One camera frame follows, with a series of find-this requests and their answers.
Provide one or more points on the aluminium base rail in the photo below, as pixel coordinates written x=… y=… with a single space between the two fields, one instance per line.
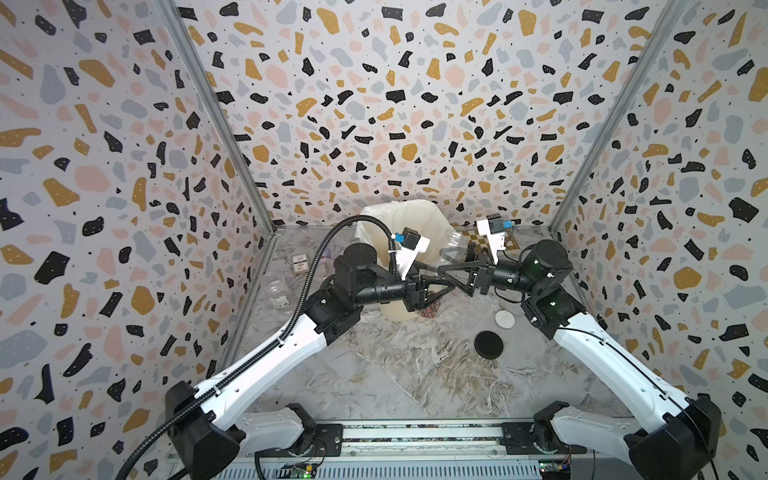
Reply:
x=404 y=449

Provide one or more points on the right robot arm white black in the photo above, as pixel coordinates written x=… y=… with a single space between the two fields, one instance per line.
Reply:
x=669 y=435

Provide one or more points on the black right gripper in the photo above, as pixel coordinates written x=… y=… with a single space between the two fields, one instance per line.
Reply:
x=489 y=276

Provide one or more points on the wooden folding chess board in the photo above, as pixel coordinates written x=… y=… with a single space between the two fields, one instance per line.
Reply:
x=509 y=247

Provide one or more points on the clear round jar lid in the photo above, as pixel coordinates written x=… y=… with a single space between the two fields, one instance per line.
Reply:
x=482 y=307

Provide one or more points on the white plastic bin liner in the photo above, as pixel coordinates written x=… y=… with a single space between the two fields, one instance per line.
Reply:
x=420 y=215

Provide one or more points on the aluminium corner post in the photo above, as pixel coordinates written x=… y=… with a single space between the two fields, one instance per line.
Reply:
x=207 y=35
x=668 y=18

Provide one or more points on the aluminium corner post right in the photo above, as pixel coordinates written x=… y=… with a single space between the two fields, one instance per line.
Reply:
x=668 y=18

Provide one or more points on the clear labelled plastic jar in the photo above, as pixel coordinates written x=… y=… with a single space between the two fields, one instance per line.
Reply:
x=277 y=290

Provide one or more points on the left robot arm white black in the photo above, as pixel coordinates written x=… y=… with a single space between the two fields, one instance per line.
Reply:
x=219 y=426

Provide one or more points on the cream ribbed trash bin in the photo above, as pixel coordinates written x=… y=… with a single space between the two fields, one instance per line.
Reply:
x=396 y=312

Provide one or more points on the aluminium corner post left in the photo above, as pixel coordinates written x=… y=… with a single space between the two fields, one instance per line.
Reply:
x=207 y=35

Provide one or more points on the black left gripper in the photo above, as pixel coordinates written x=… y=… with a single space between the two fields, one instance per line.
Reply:
x=415 y=292

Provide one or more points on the white round jar lid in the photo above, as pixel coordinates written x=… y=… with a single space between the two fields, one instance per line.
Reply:
x=505 y=319

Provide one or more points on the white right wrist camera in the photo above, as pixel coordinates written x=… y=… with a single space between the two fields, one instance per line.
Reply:
x=493 y=227

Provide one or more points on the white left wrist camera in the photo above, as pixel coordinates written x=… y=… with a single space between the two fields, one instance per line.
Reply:
x=409 y=244

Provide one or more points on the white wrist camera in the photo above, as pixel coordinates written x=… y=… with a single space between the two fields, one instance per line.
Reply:
x=409 y=244
x=493 y=227

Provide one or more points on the black round jar lid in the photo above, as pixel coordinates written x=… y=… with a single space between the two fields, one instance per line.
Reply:
x=488 y=345

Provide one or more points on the small playing card box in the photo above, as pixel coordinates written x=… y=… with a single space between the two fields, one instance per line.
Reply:
x=300 y=263

